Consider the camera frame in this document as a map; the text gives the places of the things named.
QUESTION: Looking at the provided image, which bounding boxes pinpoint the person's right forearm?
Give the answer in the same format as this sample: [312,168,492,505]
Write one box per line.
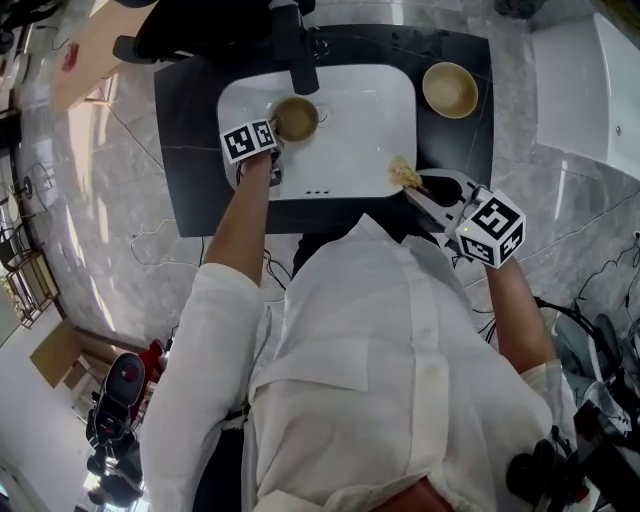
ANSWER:
[481,257,557,376]

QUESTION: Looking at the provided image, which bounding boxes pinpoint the black headphones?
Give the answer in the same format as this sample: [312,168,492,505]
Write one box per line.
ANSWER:
[504,438,572,503]

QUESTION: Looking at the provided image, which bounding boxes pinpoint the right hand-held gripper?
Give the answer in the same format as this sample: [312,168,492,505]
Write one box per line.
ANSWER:
[403,168,528,271]

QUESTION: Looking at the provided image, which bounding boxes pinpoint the white bathtub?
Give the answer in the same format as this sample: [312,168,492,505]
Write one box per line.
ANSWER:
[530,11,640,174]

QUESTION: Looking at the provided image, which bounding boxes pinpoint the small tan bowl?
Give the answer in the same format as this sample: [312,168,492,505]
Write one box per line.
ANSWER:
[269,96,320,143]

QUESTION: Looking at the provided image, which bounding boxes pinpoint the black floor cable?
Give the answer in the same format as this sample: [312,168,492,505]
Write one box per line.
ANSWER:
[261,248,297,292]

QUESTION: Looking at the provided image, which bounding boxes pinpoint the beige loofah scrubber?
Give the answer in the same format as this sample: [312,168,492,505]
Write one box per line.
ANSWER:
[387,154,427,191]

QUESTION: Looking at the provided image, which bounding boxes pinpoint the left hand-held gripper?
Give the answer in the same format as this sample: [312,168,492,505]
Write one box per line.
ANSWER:
[219,116,286,189]

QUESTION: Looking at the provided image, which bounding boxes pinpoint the black office chair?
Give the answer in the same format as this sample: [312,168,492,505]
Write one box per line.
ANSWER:
[111,0,281,66]

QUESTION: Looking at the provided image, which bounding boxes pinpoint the large tan bowl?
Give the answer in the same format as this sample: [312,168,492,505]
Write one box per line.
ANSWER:
[422,61,480,120]

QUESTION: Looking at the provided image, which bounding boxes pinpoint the light wooden table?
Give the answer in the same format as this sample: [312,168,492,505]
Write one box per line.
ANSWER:
[51,0,157,113]

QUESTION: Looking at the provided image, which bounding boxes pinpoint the black washstand cabinet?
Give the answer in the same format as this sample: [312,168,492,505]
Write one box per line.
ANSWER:
[153,23,497,239]

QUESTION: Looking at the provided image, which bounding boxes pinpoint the person's white shirt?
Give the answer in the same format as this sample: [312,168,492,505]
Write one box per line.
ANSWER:
[140,213,577,512]

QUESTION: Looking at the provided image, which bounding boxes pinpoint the wooden frame shelf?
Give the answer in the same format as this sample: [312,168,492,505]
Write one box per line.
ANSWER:
[0,239,62,331]

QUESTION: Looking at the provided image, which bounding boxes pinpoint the black faucet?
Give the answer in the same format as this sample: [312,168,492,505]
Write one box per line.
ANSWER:
[270,0,321,96]

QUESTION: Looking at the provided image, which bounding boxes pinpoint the person's left forearm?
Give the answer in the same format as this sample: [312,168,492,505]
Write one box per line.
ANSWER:
[201,148,277,289]

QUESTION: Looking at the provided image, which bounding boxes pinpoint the brown wooden board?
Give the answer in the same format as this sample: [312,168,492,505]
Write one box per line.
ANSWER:
[28,318,82,387]

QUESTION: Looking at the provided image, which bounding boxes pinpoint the white floor cable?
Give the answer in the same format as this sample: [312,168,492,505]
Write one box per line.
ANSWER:
[129,217,205,267]

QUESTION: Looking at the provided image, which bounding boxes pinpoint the black and red tripod rig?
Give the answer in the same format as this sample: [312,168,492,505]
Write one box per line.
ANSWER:
[83,350,151,507]

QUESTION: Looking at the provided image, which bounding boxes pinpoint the white ceramic sink basin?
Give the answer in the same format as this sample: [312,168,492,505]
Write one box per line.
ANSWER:
[216,63,418,202]

